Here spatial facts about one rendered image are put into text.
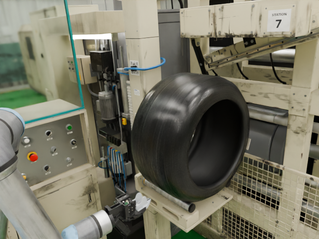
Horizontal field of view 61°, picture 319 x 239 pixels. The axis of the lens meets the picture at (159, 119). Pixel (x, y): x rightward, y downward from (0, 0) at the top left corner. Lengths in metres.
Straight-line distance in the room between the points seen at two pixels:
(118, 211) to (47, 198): 0.70
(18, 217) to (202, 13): 1.13
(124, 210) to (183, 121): 0.41
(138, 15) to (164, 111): 0.51
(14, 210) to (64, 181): 0.91
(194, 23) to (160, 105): 0.52
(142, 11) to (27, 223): 1.00
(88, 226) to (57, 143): 0.74
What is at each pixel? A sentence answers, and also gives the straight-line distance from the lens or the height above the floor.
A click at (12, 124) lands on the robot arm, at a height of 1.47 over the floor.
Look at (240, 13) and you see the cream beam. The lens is 1.28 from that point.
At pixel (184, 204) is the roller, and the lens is 1.33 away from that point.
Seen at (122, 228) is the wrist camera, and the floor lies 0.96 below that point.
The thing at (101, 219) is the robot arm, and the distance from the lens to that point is 1.07.
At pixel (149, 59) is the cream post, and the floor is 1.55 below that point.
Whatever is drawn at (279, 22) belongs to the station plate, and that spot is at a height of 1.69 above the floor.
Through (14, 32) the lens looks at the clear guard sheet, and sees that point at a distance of 1.51.
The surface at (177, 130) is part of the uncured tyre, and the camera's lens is 1.04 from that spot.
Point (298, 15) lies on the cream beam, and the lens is 1.18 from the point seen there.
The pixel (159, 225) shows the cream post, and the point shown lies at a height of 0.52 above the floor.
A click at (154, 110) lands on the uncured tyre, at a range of 1.12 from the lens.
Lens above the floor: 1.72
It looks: 20 degrees down
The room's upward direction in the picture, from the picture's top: 4 degrees counter-clockwise
